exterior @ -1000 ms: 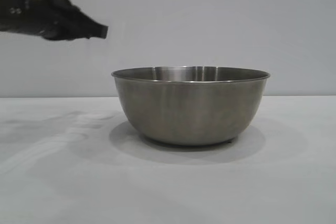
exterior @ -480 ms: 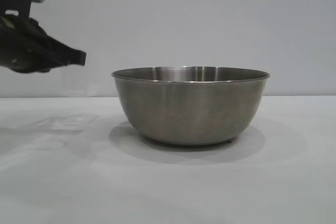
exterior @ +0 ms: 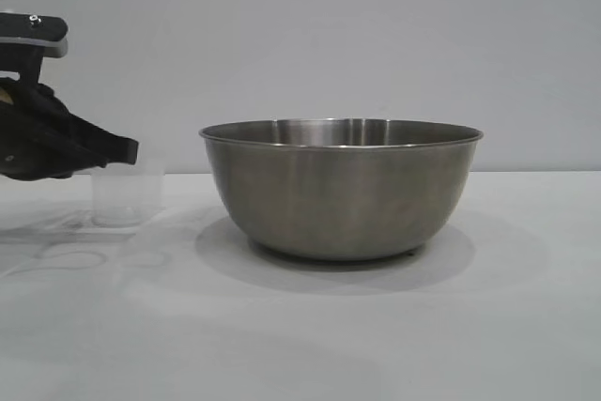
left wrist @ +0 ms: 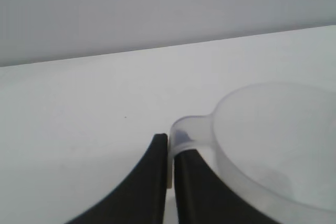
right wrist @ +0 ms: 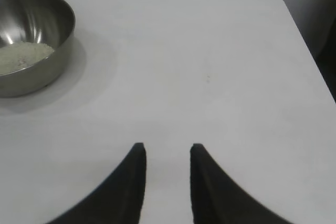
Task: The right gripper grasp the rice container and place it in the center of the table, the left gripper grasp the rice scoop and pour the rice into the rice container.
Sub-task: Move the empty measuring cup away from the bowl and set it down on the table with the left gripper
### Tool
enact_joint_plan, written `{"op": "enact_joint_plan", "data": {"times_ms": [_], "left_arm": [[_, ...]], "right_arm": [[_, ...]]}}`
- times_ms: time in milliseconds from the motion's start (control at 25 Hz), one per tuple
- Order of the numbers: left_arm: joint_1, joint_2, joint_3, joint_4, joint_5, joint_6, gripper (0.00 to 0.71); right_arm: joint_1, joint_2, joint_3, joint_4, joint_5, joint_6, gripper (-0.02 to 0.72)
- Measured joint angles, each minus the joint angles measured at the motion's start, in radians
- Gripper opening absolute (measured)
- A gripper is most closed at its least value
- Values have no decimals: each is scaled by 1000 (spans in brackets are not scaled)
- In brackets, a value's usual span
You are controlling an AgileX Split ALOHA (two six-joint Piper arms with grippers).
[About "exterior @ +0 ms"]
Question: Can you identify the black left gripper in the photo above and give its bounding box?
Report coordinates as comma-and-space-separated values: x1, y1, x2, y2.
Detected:
0, 72, 140, 181

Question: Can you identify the translucent plastic measuring cup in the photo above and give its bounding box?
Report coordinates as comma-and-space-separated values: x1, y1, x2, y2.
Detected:
90, 156, 165, 227

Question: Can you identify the stainless steel mixing bowl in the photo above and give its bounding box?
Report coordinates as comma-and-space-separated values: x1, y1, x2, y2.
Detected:
197, 117, 485, 262

